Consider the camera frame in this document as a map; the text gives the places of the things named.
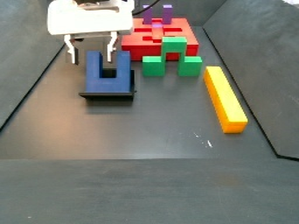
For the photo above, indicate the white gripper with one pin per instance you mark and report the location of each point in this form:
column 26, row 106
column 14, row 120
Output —
column 78, row 18

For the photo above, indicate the blue U-shaped block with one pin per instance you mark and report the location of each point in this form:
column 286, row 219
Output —
column 98, row 84

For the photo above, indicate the red base board with recesses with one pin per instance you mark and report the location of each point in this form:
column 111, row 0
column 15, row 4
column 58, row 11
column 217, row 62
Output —
column 145, row 41

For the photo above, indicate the purple U-shaped block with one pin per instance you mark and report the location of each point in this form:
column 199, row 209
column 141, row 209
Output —
column 166, row 20

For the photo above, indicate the green arch-shaped block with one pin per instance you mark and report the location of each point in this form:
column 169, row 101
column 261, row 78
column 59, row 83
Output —
column 189, row 65

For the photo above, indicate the yellow long bar block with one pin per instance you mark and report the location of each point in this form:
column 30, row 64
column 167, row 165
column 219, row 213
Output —
column 230, row 112

